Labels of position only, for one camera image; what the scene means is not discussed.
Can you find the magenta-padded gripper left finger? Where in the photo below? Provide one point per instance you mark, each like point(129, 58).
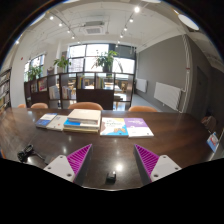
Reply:
point(78, 160)

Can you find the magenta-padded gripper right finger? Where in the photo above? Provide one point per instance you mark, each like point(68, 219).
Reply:
point(146, 160)

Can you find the black charger block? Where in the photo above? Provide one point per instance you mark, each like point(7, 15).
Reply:
point(111, 177)

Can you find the tan book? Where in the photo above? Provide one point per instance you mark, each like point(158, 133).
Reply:
point(80, 130)

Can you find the purple and white book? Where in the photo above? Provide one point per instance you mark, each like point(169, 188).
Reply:
point(138, 126)

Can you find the blue and white book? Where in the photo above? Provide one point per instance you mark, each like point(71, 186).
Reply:
point(71, 124)

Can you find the thin white book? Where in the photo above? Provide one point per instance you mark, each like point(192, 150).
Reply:
point(57, 122)

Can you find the thick white book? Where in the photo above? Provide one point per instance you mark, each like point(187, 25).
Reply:
point(84, 116)

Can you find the colourful picture book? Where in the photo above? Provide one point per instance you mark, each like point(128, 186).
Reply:
point(114, 126)

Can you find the dark blue book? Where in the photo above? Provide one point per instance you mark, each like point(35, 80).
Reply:
point(46, 120)

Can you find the dark open shelf unit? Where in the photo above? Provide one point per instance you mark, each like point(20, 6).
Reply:
point(95, 98)

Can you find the blue and white card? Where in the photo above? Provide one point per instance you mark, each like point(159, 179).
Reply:
point(212, 141)

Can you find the green potted plant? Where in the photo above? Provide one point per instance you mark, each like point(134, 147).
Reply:
point(62, 62)
point(35, 71)
point(106, 59)

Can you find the side window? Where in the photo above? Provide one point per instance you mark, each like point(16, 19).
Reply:
point(36, 60)

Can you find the large window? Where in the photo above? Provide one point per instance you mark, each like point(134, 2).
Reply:
point(86, 50)

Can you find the ceiling air conditioner unit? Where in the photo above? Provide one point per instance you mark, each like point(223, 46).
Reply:
point(93, 29)

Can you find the round white ceiling lamps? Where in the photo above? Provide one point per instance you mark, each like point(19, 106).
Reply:
point(188, 22)

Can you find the ceiling spot lights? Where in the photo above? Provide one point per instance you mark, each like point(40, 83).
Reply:
point(136, 9)

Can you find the large white wall radiator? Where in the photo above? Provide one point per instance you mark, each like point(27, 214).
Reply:
point(167, 95)

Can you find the small white wall radiator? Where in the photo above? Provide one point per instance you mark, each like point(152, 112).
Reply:
point(141, 85)

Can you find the wall bookcase with books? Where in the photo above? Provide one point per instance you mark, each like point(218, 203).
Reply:
point(5, 88)

